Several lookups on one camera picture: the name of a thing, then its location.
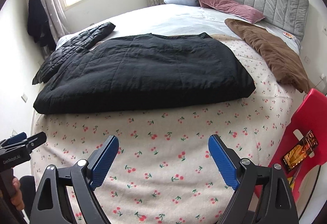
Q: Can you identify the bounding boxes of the large black quilted coat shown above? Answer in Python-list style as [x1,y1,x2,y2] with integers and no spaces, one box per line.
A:
[33,33,255,114]

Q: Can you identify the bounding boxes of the brown garment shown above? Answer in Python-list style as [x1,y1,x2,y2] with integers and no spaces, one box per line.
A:
[224,19,310,93]

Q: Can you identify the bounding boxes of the black puffer jacket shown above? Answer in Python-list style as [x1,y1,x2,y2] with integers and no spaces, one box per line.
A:
[32,22,116,85]

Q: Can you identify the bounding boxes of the white wall socket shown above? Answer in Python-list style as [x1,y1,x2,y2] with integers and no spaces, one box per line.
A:
[21,94,28,103]

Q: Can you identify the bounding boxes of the folded light blue blanket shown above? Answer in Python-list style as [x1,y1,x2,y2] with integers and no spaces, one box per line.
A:
[163,0,200,7]

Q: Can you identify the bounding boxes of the pink velvet pillow front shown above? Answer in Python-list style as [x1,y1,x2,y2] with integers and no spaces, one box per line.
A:
[201,0,265,24]

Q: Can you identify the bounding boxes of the cherry print blanket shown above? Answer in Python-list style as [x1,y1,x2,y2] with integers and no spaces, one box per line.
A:
[31,35,303,223]

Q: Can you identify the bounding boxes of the bed with grey sheet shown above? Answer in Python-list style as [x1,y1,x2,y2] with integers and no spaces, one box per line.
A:
[54,3,303,56]

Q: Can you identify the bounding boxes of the dark clothes hanging on wall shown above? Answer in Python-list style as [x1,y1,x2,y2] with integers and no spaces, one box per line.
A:
[27,0,56,52]

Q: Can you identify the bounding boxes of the red plastic stool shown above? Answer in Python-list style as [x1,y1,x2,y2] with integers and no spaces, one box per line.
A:
[268,88,326,201]

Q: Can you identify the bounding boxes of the smartphone with lit screen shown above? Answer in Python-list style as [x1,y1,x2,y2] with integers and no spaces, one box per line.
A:
[282,130,318,172]

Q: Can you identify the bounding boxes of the left hand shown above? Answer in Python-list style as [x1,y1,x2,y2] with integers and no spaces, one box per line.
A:
[11,177,24,211]

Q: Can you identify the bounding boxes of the small orange white packet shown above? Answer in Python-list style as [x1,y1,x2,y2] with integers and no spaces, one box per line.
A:
[283,31,296,40]

